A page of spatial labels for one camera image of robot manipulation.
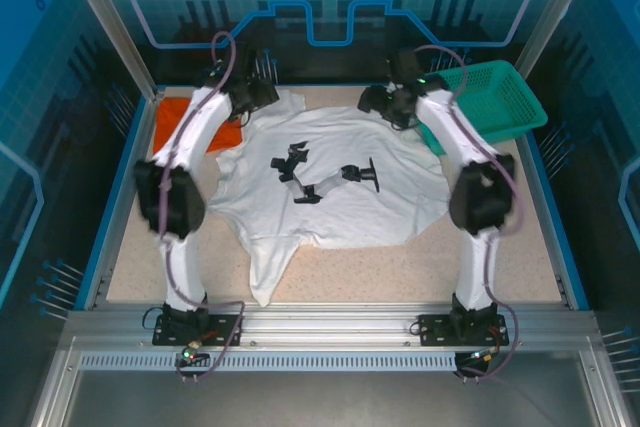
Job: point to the teal plastic basket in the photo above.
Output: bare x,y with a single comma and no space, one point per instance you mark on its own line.
495,97

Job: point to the white t-shirt with black print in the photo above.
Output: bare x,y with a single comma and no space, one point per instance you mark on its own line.
340,217

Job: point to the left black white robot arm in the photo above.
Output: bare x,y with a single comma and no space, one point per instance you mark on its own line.
210,112

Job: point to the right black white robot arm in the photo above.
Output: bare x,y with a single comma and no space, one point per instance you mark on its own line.
445,122

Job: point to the orange folded t-shirt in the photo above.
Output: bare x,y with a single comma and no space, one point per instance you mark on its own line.
167,119

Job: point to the left blue table rim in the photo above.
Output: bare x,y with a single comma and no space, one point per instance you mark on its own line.
112,207

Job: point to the blue table rim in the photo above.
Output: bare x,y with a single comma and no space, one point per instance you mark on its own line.
555,207
112,207

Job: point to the right blue table rim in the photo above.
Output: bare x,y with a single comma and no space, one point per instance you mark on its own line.
555,207

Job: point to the grey metal front panel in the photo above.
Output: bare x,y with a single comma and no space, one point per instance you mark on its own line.
320,402

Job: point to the left aluminium frame post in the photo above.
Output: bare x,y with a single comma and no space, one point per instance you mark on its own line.
115,22

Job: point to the aluminium frame post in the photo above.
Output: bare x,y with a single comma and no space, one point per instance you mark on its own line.
550,17
115,22

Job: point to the right aluminium frame post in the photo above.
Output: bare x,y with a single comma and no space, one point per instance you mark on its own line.
550,17

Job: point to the aluminium mounting rail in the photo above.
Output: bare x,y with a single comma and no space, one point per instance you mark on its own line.
325,324

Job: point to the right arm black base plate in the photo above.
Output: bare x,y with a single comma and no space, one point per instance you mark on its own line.
435,332

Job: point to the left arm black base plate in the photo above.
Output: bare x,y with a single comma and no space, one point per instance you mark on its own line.
170,333

